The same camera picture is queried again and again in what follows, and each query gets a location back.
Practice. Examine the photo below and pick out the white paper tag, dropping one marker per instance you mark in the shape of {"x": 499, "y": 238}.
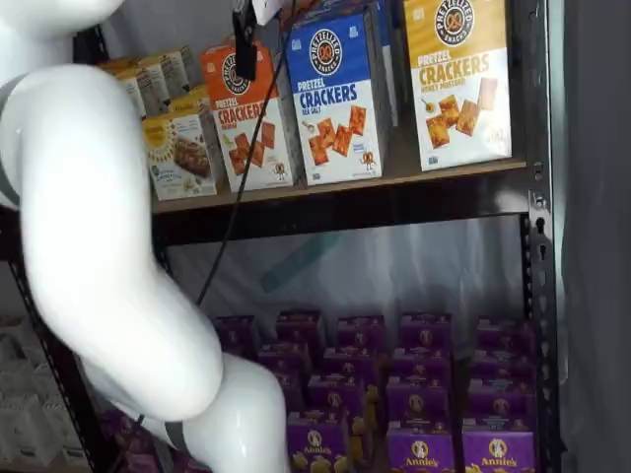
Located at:
{"x": 268, "y": 10}

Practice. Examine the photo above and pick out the blue pretzel crackers box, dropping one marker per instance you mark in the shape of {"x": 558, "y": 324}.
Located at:
{"x": 335, "y": 108}

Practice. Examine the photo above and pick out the black metal shelf frame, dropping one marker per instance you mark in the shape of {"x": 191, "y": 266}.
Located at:
{"x": 345, "y": 212}

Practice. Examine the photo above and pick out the wooden shelf board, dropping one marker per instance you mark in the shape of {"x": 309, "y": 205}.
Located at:
{"x": 404, "y": 157}

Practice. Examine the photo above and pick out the yellow pretzel crackers box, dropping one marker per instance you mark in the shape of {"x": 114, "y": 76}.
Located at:
{"x": 458, "y": 98}

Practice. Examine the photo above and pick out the translucent plastic sheet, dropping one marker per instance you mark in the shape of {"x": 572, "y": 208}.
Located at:
{"x": 419, "y": 271}

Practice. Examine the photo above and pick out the teal tape strip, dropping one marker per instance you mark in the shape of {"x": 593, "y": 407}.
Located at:
{"x": 301, "y": 263}

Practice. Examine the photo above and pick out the yellow white granola bar box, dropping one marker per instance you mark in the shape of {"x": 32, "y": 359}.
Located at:
{"x": 130, "y": 93}
{"x": 180, "y": 157}
{"x": 189, "y": 101}
{"x": 154, "y": 84}
{"x": 178, "y": 71}

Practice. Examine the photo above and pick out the purple Annie's box orange label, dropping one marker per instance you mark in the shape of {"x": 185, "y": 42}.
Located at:
{"x": 315, "y": 443}

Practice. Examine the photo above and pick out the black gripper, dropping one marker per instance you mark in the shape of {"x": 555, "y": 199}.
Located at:
{"x": 245, "y": 27}

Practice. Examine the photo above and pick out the orange pretzel crackers box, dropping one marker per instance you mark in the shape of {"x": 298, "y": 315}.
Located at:
{"x": 251, "y": 148}

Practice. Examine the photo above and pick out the white paper package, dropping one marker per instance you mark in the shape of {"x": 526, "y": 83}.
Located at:
{"x": 64, "y": 433}
{"x": 22, "y": 428}
{"x": 20, "y": 379}

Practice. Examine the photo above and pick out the purple Annie's box brown label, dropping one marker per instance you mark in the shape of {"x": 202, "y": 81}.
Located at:
{"x": 421, "y": 451}

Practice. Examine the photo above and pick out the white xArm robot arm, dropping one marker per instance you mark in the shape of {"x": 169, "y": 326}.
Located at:
{"x": 98, "y": 197}

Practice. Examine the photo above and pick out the purple Annie's box teal label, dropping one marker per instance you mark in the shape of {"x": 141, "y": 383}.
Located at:
{"x": 498, "y": 453}

